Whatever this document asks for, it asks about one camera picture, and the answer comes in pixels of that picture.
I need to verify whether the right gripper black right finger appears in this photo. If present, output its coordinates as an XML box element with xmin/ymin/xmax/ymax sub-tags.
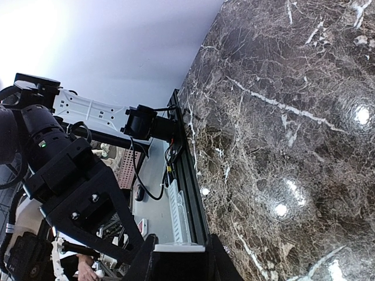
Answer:
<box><xmin>206</xmin><ymin>234</ymin><xmax>243</xmax><ymax>281</ymax></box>

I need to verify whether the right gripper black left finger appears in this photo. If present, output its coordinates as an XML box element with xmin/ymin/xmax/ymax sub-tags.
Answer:
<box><xmin>123</xmin><ymin>234</ymin><xmax>158</xmax><ymax>281</ymax></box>

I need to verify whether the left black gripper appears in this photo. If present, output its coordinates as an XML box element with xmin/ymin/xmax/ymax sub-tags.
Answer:
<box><xmin>26</xmin><ymin>138</ymin><xmax>144</xmax><ymax>265</ymax></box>

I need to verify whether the white remote control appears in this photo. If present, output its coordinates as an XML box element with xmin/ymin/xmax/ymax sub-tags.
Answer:
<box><xmin>154</xmin><ymin>242</ymin><xmax>206</xmax><ymax>253</ymax></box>

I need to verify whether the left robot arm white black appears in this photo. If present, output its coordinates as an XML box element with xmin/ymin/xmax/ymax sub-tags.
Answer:
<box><xmin>1</xmin><ymin>73</ymin><xmax>144</xmax><ymax>263</ymax></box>

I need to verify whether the red black small device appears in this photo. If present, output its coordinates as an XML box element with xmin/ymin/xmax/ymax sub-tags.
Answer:
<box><xmin>134</xmin><ymin>184</ymin><xmax>145</xmax><ymax>202</ymax></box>

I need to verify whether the grey slotted cable duct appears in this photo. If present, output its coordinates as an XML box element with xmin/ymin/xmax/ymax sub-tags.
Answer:
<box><xmin>167</xmin><ymin>179</ymin><xmax>192</xmax><ymax>243</ymax></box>

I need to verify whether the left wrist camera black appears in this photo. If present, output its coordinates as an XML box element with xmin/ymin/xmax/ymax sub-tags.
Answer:
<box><xmin>6</xmin><ymin>232</ymin><xmax>56</xmax><ymax>281</ymax></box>

